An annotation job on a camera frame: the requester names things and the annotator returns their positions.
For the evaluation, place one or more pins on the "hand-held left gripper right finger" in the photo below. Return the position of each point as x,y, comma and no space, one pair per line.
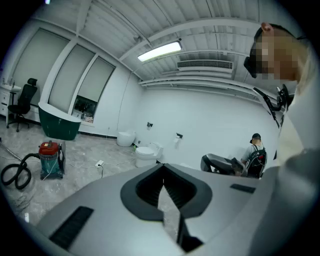
225,200

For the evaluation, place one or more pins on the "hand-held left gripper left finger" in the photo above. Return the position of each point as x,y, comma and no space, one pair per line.
112,212

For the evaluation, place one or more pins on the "grey curved machine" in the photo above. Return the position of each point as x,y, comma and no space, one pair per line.
222,163

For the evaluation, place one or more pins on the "white power strip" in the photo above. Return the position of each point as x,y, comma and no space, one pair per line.
99,163

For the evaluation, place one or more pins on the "white round bin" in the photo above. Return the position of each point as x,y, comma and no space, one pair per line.
125,138

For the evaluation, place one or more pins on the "black paper holder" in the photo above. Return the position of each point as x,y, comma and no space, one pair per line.
149,124
178,136

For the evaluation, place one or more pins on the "red vacuum cleaner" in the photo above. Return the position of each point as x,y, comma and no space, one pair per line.
48,150

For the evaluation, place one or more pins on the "green bathtub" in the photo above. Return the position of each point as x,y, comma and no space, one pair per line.
57,125

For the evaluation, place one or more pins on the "glass window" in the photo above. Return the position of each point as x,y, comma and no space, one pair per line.
85,108

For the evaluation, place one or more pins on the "person's torso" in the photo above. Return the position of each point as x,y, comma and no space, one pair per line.
300,120

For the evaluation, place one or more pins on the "black chest-mounted rig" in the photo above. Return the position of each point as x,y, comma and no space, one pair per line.
280,100

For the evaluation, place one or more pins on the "metal vacuum wand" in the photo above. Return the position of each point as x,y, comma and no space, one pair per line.
11,152

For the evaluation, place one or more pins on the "white roller blind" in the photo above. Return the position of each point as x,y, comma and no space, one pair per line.
71,77
98,77
37,60

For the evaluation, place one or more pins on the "ceiling air vent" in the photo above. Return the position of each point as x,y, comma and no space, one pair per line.
205,64

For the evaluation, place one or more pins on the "black office chair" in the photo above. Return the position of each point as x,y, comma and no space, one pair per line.
23,100

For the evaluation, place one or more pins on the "person's head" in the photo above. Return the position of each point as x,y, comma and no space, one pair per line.
280,57

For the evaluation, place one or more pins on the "white drawer cabinet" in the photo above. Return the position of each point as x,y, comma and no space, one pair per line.
3,100

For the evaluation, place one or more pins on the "ceiling light panel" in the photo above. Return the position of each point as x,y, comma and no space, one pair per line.
160,51

